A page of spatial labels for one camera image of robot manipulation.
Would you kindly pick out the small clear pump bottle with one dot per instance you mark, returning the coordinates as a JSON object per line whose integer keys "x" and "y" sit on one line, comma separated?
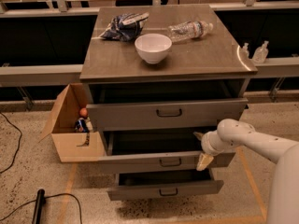
{"x": 245, "y": 48}

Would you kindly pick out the grey top drawer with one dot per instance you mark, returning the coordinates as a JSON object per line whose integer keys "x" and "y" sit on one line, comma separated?
{"x": 163, "y": 115}

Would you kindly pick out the black power strip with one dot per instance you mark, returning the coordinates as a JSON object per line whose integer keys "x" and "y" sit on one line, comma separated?
{"x": 40, "y": 200}

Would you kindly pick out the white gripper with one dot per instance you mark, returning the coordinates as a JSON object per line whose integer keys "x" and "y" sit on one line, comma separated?
{"x": 206, "y": 145}

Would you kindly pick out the cardboard box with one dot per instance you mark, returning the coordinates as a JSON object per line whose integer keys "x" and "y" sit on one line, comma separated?
{"x": 70, "y": 145}

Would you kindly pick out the grey metal drawer cabinet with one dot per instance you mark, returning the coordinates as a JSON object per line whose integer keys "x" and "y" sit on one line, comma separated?
{"x": 209, "y": 68}

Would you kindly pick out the clear sanitizer pump bottle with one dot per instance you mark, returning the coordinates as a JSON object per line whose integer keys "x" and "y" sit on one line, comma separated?
{"x": 261, "y": 53}

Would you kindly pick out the clear plastic water bottle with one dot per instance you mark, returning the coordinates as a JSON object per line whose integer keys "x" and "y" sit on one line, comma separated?
{"x": 189, "y": 30}

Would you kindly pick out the grey drawer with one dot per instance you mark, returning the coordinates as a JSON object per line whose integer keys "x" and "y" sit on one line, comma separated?
{"x": 151, "y": 151}
{"x": 166, "y": 184}
{"x": 163, "y": 115}

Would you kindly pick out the white ceramic bowl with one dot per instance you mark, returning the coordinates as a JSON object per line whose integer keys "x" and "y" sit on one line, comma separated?
{"x": 153, "y": 48}

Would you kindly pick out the grey bottom drawer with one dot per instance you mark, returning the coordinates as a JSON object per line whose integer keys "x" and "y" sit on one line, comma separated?
{"x": 166, "y": 184}

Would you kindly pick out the blue white chip bag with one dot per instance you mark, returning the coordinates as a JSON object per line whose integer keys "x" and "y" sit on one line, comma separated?
{"x": 125, "y": 27}

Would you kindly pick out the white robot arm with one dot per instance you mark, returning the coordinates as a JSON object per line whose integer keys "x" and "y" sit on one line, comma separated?
{"x": 283, "y": 207}

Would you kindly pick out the orange ball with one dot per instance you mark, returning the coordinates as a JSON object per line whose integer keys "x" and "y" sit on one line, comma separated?
{"x": 83, "y": 113}

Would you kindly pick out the blue soda can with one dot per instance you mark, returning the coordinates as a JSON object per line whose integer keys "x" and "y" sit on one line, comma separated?
{"x": 80, "y": 126}

